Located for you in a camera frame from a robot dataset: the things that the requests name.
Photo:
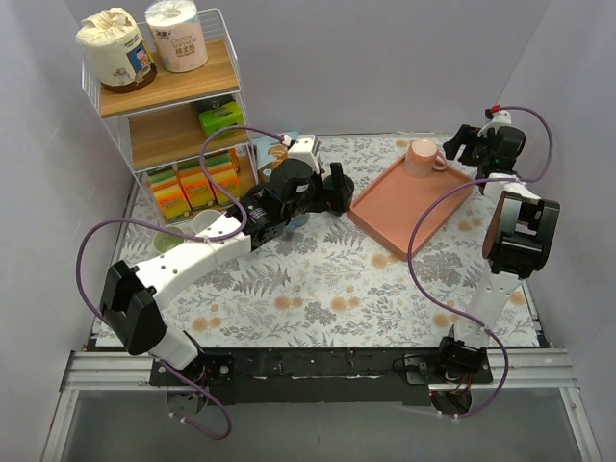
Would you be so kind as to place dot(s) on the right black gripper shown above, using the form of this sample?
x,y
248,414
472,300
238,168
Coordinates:
x,y
466,145

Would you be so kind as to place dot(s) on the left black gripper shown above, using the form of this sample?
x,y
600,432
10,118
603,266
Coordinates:
x,y
332,191

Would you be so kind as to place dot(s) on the pink mug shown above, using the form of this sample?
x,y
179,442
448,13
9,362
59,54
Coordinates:
x,y
423,157

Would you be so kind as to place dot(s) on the patterned blue mug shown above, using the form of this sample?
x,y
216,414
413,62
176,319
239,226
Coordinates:
x,y
297,222

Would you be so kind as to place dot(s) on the light blue mug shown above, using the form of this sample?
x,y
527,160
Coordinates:
x,y
204,219

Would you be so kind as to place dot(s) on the green mug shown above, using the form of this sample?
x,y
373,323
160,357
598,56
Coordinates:
x,y
165,241

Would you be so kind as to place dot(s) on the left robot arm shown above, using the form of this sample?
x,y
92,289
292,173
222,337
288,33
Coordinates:
x,y
134,297

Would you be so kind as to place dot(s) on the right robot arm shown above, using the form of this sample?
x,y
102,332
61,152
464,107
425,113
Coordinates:
x,y
517,243

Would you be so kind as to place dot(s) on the pink tray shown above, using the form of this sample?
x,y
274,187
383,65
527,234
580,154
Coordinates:
x,y
390,207

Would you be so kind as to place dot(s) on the snack bag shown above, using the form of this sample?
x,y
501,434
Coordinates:
x,y
268,153

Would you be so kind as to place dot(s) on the green tissue box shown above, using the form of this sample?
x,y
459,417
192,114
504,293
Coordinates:
x,y
218,112

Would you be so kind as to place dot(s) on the middle sponge pack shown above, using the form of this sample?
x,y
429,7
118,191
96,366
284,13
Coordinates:
x,y
195,185

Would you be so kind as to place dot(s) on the left sponge pack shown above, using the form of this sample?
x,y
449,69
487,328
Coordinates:
x,y
168,193

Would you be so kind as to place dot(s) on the white toilet paper roll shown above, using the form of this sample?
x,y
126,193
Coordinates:
x,y
178,36

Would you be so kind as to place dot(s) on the beige toilet paper roll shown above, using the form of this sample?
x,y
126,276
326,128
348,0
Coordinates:
x,y
115,50

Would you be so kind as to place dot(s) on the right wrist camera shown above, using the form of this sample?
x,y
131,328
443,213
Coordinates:
x,y
496,117

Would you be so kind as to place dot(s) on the white wire wooden shelf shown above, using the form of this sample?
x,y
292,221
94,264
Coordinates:
x,y
157,126

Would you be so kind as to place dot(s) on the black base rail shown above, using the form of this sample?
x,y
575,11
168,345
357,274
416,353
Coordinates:
x,y
237,375

